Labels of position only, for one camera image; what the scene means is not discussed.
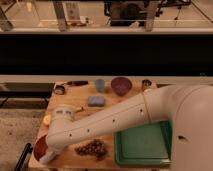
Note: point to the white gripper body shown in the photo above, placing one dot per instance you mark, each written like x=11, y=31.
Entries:
x=49, y=156

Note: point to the red bowl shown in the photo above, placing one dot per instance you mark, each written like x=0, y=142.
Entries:
x=40, y=148

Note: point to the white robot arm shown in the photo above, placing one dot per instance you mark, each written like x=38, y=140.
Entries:
x=188, y=107

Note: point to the purple bowl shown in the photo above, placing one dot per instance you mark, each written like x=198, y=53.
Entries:
x=121, y=85

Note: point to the black chair armrest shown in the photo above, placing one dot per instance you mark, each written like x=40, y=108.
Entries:
x=27, y=150

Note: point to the yellow fruit piece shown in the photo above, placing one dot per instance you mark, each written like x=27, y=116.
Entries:
x=47, y=120

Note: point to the bunch of dark grapes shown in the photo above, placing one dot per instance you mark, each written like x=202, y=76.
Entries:
x=96, y=148

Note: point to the blue sponge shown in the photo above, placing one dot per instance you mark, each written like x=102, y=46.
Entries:
x=96, y=101

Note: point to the blue cup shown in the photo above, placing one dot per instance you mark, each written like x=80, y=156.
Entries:
x=99, y=85

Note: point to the green plastic tray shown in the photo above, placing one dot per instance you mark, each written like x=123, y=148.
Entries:
x=147, y=145

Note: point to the dark machine behind glass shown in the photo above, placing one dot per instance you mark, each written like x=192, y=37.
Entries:
x=125, y=13

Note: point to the black handled tool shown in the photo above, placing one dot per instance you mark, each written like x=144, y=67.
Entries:
x=77, y=83

